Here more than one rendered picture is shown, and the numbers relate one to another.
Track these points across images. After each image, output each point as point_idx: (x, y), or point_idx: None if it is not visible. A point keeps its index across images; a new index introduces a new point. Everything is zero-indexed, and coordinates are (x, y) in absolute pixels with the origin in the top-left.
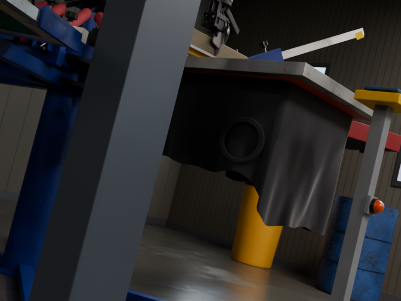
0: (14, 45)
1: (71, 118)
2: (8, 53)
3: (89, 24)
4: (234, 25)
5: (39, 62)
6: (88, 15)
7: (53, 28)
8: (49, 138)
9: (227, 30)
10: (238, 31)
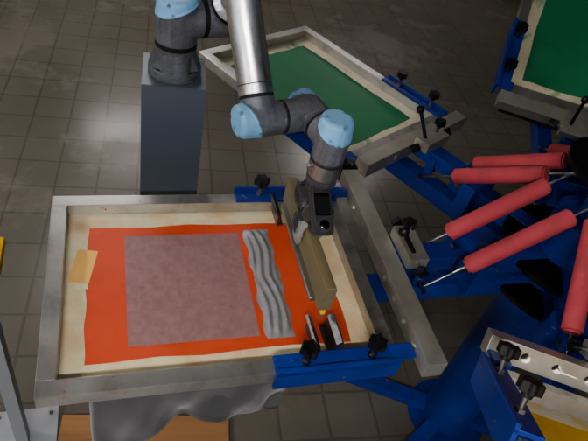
0: (396, 162)
1: (499, 303)
2: (389, 166)
3: (587, 200)
4: (311, 218)
5: (444, 199)
6: (529, 175)
7: (294, 136)
8: (486, 308)
9: (294, 213)
10: (313, 232)
